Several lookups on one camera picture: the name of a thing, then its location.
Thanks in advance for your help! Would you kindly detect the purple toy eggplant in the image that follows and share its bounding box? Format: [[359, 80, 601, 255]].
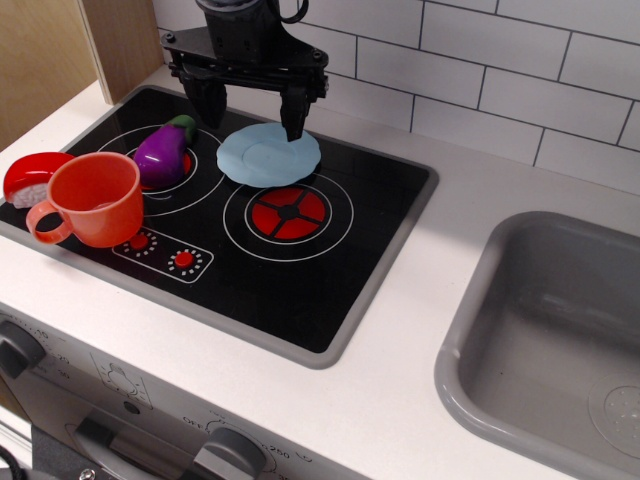
[[133, 115, 197, 189]]

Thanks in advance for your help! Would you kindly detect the grey left oven knob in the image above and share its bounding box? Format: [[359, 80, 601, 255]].
[[1, 321, 46, 379]]

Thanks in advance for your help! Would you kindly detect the light blue plate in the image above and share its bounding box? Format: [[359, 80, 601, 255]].
[[216, 123, 321, 188]]

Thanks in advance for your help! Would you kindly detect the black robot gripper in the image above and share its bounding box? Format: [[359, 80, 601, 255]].
[[161, 10, 329, 141]]

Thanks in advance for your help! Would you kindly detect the orange plastic cup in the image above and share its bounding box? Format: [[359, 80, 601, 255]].
[[26, 152, 144, 248]]

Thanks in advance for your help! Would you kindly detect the grey oven knob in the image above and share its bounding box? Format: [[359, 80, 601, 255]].
[[193, 427, 266, 480], [1, 321, 46, 379]]

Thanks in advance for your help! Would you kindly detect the grey oven front panel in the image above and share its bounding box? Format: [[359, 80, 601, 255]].
[[1, 306, 360, 479]]

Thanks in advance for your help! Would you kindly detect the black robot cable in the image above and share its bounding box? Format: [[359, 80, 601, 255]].
[[277, 0, 310, 25]]

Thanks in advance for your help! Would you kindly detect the wooden side panel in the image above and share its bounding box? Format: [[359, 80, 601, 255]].
[[1, 1, 163, 147]]

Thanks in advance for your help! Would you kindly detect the grey right oven knob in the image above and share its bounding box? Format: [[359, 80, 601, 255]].
[[193, 427, 266, 480]]

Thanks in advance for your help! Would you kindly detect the grey toy sink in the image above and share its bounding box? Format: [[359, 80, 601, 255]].
[[435, 212, 639, 479]]

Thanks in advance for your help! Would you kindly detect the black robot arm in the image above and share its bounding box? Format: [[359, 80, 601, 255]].
[[161, 0, 329, 141]]

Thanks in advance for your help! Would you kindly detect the red white toy sushi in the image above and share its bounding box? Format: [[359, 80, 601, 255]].
[[3, 152, 74, 209]]

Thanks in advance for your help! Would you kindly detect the black toy stovetop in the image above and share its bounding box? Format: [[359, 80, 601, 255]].
[[1, 112, 438, 369]]

